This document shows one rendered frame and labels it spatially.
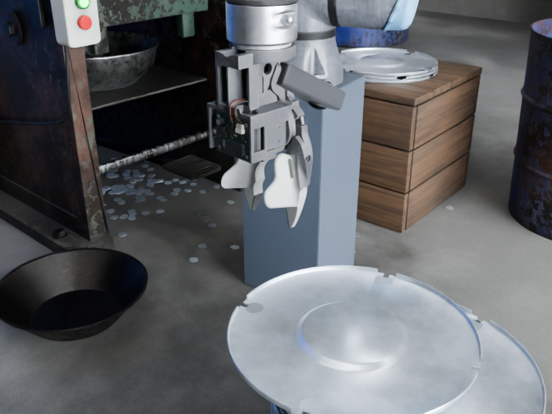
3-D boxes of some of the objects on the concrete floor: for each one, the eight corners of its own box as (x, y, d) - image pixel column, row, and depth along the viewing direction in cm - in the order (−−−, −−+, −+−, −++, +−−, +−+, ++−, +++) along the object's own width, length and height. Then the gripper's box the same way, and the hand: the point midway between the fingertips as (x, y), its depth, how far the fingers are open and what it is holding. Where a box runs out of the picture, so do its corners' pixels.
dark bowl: (181, 310, 133) (178, 282, 130) (48, 384, 113) (42, 352, 110) (97, 260, 151) (93, 234, 148) (-30, 316, 131) (-37, 287, 128)
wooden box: (466, 185, 189) (482, 66, 174) (402, 233, 163) (415, 98, 147) (350, 154, 212) (356, 46, 197) (278, 191, 185) (278, 71, 170)
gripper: (187, 41, 70) (197, 218, 79) (269, 61, 62) (269, 255, 71) (246, 31, 75) (250, 197, 84) (328, 48, 67) (322, 229, 76)
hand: (276, 207), depth 79 cm, fingers open, 6 cm apart
